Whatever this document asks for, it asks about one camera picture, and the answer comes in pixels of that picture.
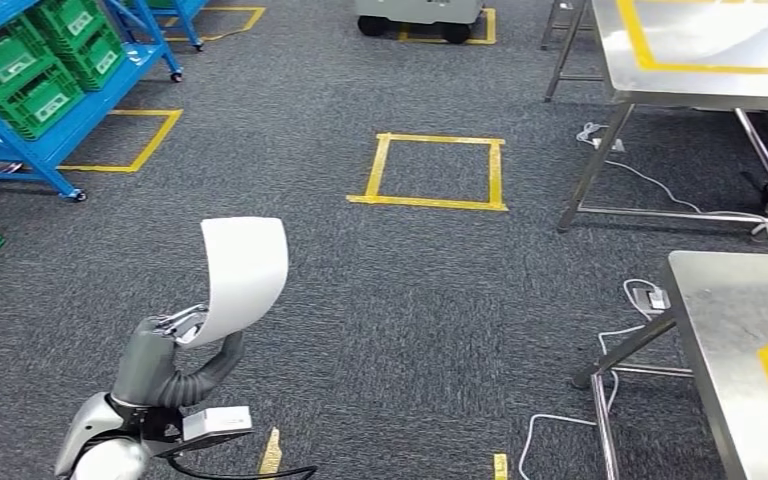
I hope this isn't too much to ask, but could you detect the white power cable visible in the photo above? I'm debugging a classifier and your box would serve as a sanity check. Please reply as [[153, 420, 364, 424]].
[[574, 121, 768, 256], [518, 278, 673, 480]]

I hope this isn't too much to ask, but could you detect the steel frame stand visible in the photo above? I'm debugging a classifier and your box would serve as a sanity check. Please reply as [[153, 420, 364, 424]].
[[540, 0, 607, 105]]

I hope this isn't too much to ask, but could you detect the blue steel shelf rack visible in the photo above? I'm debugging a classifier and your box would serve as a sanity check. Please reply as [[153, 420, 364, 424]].
[[102, 0, 212, 53], [0, 0, 185, 203]]

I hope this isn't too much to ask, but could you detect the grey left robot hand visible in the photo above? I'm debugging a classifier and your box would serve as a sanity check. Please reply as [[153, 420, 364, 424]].
[[110, 303, 246, 409]]

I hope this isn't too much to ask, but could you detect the grey wheeled cart robot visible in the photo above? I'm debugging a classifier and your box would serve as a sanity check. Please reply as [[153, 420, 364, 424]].
[[354, 0, 487, 46]]

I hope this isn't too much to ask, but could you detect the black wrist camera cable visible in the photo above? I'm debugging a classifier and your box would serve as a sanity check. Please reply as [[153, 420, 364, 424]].
[[165, 453, 319, 480]]

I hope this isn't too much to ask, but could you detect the yellow table tape line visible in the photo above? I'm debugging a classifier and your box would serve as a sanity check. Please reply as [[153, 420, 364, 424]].
[[614, 0, 768, 76]]

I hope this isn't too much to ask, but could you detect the steel table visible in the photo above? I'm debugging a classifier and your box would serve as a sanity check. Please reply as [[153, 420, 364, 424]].
[[556, 0, 768, 234]]

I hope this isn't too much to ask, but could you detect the open yellow floor tape square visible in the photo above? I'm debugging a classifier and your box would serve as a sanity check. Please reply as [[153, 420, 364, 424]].
[[258, 427, 511, 480]]

